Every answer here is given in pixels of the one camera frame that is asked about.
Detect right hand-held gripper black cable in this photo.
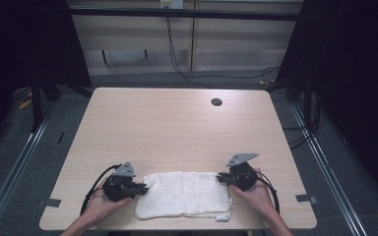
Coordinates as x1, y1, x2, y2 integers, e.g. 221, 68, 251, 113
256, 170, 281, 214

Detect grey tape mark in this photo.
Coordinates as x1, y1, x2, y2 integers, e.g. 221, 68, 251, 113
44, 198, 63, 208
294, 193, 319, 205

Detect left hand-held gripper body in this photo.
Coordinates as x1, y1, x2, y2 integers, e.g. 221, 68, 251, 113
102, 160, 140, 203

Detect black stand post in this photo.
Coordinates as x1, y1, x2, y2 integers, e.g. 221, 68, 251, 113
30, 73, 44, 133

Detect aluminium floor rail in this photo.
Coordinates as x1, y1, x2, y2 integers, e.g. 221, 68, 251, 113
0, 104, 54, 236
289, 101, 370, 236

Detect white wall socket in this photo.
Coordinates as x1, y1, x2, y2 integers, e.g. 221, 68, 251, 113
158, 0, 185, 10

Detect person's right hand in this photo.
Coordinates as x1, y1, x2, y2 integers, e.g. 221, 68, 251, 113
228, 167, 276, 218

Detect hand-held gripper black cable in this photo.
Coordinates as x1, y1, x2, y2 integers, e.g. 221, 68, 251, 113
256, 170, 281, 214
79, 163, 123, 216

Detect white muslin cloth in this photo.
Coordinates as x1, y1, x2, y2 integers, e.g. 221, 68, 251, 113
134, 170, 233, 223

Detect black horizontal frame bar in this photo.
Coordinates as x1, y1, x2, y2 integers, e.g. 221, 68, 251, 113
68, 7, 302, 22

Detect black curtain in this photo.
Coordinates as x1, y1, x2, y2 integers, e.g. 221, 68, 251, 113
0, 0, 93, 99
274, 0, 378, 210

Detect left hand-held gripper black cable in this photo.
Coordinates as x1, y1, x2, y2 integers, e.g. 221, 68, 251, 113
79, 163, 123, 216

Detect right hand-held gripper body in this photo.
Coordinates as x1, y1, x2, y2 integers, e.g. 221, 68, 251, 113
225, 152, 260, 193

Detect black floor cables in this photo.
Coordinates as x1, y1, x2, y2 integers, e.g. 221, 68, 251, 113
282, 97, 322, 151

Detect yellow floor object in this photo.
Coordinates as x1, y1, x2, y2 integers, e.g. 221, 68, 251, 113
18, 97, 32, 110

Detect person's left hand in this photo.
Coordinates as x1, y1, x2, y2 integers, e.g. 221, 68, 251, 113
84, 178, 134, 224

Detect long black hanging cable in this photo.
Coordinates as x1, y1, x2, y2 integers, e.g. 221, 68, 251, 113
164, 7, 281, 89

